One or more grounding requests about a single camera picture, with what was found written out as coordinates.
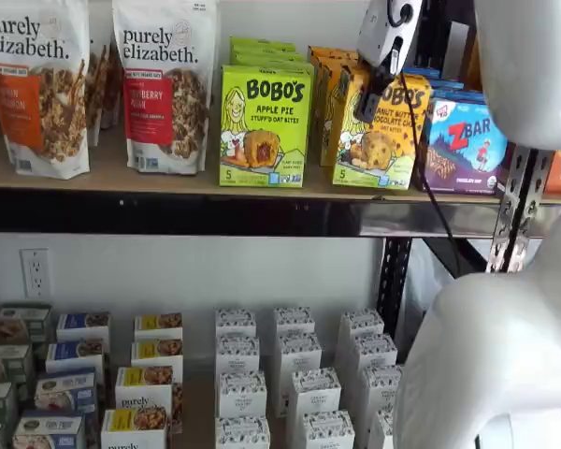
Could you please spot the black perforated shelf post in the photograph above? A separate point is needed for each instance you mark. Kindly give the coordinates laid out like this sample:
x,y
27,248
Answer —
x,y
395,280

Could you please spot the white wall outlet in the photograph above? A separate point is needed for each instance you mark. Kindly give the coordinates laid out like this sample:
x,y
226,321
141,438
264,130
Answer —
x,y
35,273

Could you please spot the granola bag orange label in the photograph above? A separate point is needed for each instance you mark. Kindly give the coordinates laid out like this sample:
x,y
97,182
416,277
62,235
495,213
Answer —
x,y
42,103

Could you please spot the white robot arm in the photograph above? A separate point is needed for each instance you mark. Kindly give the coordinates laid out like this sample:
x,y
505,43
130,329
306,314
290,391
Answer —
x,y
495,351

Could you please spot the black metal shelf beam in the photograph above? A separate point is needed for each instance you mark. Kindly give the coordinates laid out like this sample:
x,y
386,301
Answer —
x,y
168,212

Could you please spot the yellow apple pie box right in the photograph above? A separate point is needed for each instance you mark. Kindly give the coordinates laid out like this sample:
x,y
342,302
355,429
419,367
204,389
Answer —
x,y
266,57

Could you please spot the blue granola box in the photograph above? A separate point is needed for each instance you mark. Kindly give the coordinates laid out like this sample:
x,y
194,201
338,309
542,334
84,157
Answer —
x,y
65,393
75,355
81,327
49,432

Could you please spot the granola bag red label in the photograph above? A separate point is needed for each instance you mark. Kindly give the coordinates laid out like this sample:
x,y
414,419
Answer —
x,y
168,103

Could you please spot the green Bobo's apple pie box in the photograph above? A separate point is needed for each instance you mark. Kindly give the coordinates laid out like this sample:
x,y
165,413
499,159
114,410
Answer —
x,y
262,43
266,131

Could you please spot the wooden shelf board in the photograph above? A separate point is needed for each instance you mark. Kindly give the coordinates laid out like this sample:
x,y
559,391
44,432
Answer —
x,y
112,175
198,397

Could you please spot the blue Zbar snack box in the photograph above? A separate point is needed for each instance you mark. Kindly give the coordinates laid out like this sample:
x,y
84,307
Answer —
x,y
421,72
463,97
446,84
463,145

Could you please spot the perforated silver shelf post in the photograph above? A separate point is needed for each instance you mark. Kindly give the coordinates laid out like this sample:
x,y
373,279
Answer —
x,y
514,210

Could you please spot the yellow granola box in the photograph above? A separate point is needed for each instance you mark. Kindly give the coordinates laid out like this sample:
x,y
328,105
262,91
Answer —
x,y
133,430
159,323
156,353
142,393

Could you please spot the white patterned box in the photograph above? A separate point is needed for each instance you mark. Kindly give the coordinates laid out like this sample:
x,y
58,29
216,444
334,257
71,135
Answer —
x,y
242,435
378,388
294,320
361,322
241,395
237,355
314,393
374,351
235,320
328,432
382,432
299,355

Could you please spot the white granola bag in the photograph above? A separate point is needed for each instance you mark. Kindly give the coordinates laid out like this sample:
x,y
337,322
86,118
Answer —
x,y
102,84

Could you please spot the black diagonal shelf brace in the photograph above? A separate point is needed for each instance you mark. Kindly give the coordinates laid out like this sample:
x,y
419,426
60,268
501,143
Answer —
x,y
437,250

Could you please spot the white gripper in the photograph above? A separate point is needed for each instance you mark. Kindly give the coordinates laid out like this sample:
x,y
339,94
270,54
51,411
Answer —
x,y
383,33

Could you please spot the orange Bobo's peanut butter box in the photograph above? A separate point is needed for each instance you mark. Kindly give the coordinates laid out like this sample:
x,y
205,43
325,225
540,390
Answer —
x,y
331,117
332,52
378,154

